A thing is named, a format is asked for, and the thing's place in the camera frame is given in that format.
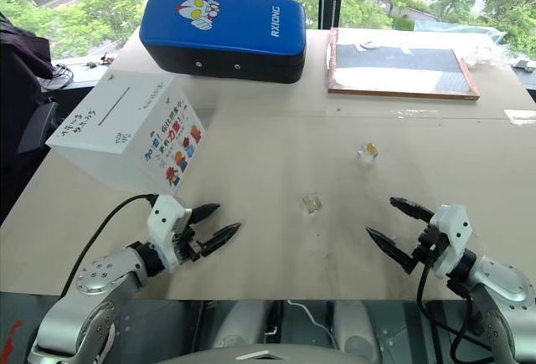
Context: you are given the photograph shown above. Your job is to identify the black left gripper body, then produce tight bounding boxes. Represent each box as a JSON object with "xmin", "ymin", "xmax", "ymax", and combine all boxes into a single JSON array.
[{"xmin": 175, "ymin": 208, "xmax": 210, "ymax": 263}]

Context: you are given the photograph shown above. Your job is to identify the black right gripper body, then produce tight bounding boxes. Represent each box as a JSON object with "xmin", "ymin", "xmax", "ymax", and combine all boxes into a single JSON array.
[{"xmin": 411, "ymin": 220, "xmax": 441, "ymax": 262}]

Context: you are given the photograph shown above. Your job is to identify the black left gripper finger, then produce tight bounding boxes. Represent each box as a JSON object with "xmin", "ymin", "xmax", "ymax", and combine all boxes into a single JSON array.
[
  {"xmin": 201, "ymin": 222, "xmax": 244, "ymax": 259},
  {"xmin": 190, "ymin": 203, "xmax": 222, "ymax": 227}
]

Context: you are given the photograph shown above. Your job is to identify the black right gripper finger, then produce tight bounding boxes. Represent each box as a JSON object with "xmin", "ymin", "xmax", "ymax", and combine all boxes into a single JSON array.
[
  {"xmin": 364, "ymin": 225, "xmax": 420, "ymax": 275},
  {"xmin": 389, "ymin": 196, "xmax": 436, "ymax": 225}
]

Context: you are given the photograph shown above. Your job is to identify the white donation box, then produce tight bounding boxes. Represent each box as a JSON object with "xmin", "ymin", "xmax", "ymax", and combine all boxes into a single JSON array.
[{"xmin": 44, "ymin": 69, "xmax": 205, "ymax": 197}]

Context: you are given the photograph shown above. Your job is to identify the clear plastic bag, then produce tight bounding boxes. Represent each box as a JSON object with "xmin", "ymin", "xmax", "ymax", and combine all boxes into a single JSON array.
[{"xmin": 357, "ymin": 141, "xmax": 380, "ymax": 165}]

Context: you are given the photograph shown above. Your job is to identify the clear candy near centre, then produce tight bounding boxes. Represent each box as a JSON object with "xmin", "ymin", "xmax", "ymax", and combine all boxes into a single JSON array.
[{"xmin": 300, "ymin": 194, "xmax": 324, "ymax": 216}]

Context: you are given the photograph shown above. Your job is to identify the grey rounded robot leg shell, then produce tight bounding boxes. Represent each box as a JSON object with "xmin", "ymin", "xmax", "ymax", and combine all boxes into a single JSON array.
[
  {"xmin": 212, "ymin": 300, "xmax": 274, "ymax": 351},
  {"xmin": 332, "ymin": 300, "xmax": 383, "ymax": 361}
]

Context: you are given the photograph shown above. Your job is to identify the grey robot torso shell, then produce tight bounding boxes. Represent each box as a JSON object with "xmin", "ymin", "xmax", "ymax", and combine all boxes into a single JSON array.
[{"xmin": 157, "ymin": 345, "xmax": 349, "ymax": 364}]

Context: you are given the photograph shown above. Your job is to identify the wooden framed board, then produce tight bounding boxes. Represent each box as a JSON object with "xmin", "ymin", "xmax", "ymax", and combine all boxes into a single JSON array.
[{"xmin": 327, "ymin": 27, "xmax": 482, "ymax": 103}]

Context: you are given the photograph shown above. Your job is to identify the crumpled clear plastic wrap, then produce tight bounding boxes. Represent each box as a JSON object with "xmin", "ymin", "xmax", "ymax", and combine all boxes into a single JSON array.
[{"xmin": 462, "ymin": 44, "xmax": 497, "ymax": 69}]

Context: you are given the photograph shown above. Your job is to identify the small grey device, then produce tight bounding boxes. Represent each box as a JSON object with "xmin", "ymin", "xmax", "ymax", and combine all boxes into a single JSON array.
[{"xmin": 513, "ymin": 57, "xmax": 536, "ymax": 74}]

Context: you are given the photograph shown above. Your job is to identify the blue padded kick shield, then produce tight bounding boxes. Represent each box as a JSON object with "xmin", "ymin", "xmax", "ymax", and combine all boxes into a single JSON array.
[{"xmin": 138, "ymin": 0, "xmax": 307, "ymax": 85}]

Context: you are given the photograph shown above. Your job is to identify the teal plastic sheet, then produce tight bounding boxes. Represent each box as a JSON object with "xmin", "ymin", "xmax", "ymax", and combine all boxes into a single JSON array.
[{"xmin": 413, "ymin": 19, "xmax": 508, "ymax": 44}]

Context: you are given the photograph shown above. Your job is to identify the black office chair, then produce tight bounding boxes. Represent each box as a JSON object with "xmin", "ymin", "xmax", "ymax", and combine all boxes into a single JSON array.
[{"xmin": 0, "ymin": 11, "xmax": 60, "ymax": 225}]

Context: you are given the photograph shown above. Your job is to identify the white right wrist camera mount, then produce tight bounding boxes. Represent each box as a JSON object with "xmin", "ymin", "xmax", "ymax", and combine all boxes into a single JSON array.
[{"xmin": 429, "ymin": 203, "xmax": 472, "ymax": 279}]

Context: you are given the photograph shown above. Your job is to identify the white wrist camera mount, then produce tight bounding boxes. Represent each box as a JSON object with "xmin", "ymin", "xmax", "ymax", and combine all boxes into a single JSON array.
[
  {"xmin": 429, "ymin": 203, "xmax": 472, "ymax": 279},
  {"xmin": 147, "ymin": 195, "xmax": 193, "ymax": 273}
]

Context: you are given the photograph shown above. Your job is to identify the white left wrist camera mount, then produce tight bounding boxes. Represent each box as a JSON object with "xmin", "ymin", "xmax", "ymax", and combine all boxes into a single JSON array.
[{"xmin": 147, "ymin": 195, "xmax": 193, "ymax": 273}]

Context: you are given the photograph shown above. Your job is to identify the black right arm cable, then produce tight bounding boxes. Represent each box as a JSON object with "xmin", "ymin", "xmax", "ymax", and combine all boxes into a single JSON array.
[{"xmin": 416, "ymin": 254, "xmax": 495, "ymax": 364}]

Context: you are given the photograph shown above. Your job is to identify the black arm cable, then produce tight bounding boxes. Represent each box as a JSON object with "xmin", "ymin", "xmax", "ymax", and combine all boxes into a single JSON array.
[
  {"xmin": 58, "ymin": 193, "xmax": 159, "ymax": 298},
  {"xmin": 416, "ymin": 254, "xmax": 495, "ymax": 364}
]

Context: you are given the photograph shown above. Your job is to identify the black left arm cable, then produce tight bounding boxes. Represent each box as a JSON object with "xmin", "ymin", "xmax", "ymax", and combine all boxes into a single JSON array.
[{"xmin": 58, "ymin": 193, "xmax": 159, "ymax": 298}]

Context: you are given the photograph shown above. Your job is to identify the thin white cable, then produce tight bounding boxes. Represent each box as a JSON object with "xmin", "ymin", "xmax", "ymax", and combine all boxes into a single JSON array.
[{"xmin": 287, "ymin": 299, "xmax": 337, "ymax": 346}]

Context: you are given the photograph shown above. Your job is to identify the tangled black cables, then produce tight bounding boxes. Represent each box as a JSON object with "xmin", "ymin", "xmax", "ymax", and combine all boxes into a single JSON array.
[{"xmin": 41, "ymin": 62, "xmax": 75, "ymax": 90}]

